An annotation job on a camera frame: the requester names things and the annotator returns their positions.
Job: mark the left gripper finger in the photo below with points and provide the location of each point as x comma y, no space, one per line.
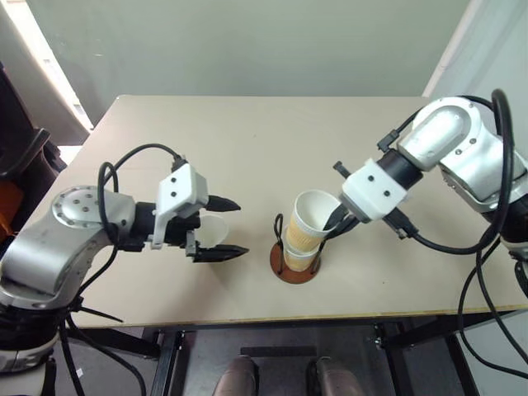
218,253
220,204

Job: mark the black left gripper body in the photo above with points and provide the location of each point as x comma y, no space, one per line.
179,233

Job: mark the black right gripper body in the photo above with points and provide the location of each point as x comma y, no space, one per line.
351,218

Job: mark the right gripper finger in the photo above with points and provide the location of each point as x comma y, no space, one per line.
333,218
345,229

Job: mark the plain white paper cup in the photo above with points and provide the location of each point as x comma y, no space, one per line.
214,231

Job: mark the paper cup with ribbed sleeve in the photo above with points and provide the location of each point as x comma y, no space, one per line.
299,235
297,262

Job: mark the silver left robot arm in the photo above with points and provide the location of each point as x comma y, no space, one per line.
37,255

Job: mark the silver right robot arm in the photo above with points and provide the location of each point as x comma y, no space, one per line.
453,136

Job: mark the dark rounded shape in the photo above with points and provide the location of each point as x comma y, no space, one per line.
237,377
334,377

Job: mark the dark chair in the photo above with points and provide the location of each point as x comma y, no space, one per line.
24,156

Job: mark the orange object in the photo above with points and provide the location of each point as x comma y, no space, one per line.
8,206

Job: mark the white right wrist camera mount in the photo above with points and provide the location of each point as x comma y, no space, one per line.
371,189

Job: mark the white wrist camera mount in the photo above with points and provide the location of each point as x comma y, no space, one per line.
371,189
181,185

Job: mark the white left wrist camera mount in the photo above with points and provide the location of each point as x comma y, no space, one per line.
181,185

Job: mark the black metal table frame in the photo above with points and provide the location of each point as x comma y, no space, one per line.
165,363

